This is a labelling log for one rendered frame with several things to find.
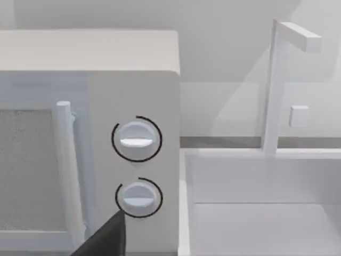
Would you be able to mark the white sink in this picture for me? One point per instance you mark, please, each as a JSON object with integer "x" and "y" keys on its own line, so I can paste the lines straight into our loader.
{"x": 261, "y": 202}

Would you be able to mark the tall white tap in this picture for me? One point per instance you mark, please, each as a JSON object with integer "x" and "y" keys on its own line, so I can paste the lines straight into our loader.
{"x": 277, "y": 85}

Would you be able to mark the small white microwave knob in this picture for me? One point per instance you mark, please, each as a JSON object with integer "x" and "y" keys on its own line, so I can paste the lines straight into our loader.
{"x": 138, "y": 198}

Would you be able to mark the large white microwave knob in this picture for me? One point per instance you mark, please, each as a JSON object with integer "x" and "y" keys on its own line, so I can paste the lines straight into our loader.
{"x": 136, "y": 138}

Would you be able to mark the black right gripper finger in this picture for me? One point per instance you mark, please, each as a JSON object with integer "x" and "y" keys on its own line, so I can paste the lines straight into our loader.
{"x": 109, "y": 237}

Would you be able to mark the microwave oven door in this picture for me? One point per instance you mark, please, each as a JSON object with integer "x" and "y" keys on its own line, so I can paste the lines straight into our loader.
{"x": 29, "y": 165}

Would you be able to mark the pale microwave oven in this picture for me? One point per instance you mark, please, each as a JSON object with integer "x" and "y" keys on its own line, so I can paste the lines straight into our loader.
{"x": 149, "y": 93}

